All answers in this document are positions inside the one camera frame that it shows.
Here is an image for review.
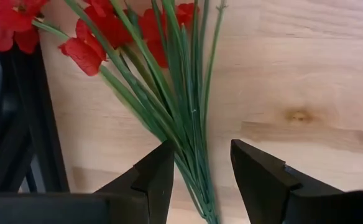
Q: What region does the black aluminium table frame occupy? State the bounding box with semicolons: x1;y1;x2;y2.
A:
0;43;70;193

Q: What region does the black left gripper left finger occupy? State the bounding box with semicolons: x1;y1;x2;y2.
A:
0;140;175;224

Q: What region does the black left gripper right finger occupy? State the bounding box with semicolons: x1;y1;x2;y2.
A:
230;139;363;224

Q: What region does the red artificial flower bunch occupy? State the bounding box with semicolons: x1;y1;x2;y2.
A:
0;0;227;224

